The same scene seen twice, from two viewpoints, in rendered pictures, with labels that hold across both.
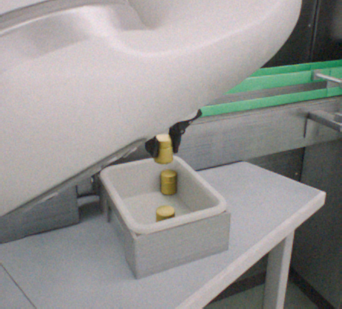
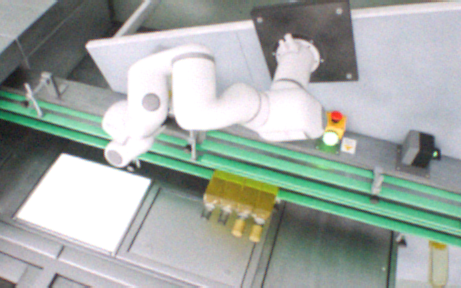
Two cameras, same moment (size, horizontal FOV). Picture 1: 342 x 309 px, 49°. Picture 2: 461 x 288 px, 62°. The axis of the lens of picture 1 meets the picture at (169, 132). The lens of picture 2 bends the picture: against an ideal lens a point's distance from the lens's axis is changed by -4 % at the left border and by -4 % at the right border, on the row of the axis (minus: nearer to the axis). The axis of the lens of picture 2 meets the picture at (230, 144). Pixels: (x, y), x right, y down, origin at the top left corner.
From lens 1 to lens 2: 0.72 m
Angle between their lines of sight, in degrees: 18
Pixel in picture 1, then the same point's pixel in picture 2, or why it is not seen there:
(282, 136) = (83, 92)
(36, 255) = not seen: hidden behind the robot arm
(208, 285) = (176, 35)
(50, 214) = not seen: hidden behind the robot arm
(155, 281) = not seen: hidden behind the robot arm
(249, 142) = (105, 98)
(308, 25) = (14, 156)
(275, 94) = (73, 116)
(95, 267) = (219, 71)
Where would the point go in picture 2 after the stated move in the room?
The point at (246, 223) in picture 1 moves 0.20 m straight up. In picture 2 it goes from (140, 52) to (112, 89)
